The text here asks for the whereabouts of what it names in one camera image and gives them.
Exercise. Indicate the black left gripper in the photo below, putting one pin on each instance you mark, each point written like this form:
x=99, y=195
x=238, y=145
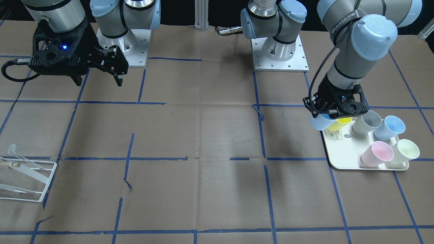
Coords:
x=326, y=86

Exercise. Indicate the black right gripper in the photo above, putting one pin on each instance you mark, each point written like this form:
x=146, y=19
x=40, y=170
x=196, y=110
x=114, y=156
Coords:
x=89, y=42

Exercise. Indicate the light blue plastic cup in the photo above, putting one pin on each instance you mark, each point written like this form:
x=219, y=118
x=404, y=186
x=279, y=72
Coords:
x=321, y=122

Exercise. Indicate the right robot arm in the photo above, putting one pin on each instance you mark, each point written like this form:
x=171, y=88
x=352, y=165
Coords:
x=114, y=17

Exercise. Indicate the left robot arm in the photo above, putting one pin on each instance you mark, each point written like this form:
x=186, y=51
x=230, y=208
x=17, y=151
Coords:
x=362, y=31

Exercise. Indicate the yellow plastic cup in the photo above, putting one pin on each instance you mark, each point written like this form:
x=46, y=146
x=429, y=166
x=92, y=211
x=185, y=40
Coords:
x=339, y=124

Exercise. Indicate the grey plastic cup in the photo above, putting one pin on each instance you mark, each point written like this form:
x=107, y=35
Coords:
x=367, y=123

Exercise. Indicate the pink plastic cup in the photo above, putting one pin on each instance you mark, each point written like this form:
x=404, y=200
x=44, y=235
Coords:
x=378, y=153

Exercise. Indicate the cream plastic cup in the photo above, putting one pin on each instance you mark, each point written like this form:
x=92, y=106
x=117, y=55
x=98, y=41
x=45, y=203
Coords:
x=404, y=150

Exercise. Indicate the cream serving tray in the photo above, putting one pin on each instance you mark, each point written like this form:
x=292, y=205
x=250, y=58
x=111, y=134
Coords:
x=345, y=147

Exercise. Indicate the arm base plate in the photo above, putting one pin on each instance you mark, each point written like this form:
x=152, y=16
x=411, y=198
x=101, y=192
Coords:
x=134, y=45
x=268, y=55

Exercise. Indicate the aluminium frame post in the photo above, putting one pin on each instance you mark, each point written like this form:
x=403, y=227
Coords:
x=201, y=15

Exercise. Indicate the white wire cup rack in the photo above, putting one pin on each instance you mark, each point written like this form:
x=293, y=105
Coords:
x=24, y=179

